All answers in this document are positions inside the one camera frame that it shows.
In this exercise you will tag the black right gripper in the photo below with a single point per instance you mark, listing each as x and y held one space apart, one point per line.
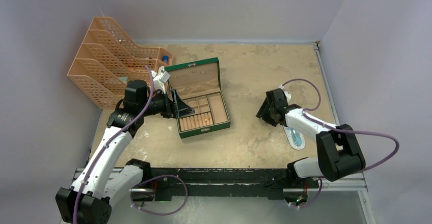
262 113

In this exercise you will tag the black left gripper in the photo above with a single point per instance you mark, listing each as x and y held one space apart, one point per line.
182 109

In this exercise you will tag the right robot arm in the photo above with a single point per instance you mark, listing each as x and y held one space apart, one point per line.
338 151

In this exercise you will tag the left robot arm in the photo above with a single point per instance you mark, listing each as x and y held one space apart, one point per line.
93 195

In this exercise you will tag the green jewelry box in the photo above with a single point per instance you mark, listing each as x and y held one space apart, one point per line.
199 85

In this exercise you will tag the blue white oval dish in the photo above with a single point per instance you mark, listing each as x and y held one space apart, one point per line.
295 138

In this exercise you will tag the orange mesh file organizer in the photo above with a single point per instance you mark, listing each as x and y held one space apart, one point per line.
108 58

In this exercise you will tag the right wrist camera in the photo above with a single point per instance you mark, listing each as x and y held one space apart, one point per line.
286 93

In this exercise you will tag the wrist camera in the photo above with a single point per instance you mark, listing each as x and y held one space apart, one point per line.
286 93
160 79

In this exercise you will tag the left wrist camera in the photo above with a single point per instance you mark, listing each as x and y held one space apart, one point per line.
160 79

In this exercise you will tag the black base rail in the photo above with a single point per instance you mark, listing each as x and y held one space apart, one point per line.
273 184

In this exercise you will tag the aluminium frame rail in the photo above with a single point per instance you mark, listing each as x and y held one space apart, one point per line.
330 80

